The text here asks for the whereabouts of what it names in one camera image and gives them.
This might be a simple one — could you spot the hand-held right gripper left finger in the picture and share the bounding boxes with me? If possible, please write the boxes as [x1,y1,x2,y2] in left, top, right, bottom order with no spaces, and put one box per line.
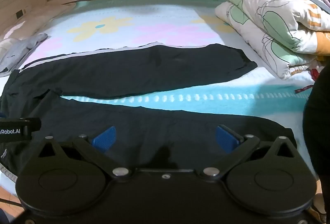
[38,125,132,178]

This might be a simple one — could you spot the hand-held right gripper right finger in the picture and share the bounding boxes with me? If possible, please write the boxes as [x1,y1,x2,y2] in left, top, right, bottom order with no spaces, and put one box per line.
[198,124,297,178]

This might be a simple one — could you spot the black pants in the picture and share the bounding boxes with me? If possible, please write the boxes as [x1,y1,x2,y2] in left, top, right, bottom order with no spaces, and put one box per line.
[0,44,297,173]

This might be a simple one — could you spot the folded grey garment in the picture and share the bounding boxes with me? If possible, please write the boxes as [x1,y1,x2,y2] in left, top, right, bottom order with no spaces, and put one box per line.
[0,33,49,76]

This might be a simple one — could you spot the person's dark clothing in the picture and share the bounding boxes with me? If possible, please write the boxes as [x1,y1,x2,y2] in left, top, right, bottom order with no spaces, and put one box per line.
[304,63,330,215]

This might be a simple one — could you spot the floral bed sheet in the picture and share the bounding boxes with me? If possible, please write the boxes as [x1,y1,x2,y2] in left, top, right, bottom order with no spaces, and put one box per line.
[0,0,323,188]

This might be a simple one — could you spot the folded white printed quilt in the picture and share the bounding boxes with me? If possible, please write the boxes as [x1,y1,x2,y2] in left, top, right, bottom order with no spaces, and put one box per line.
[213,0,330,80]

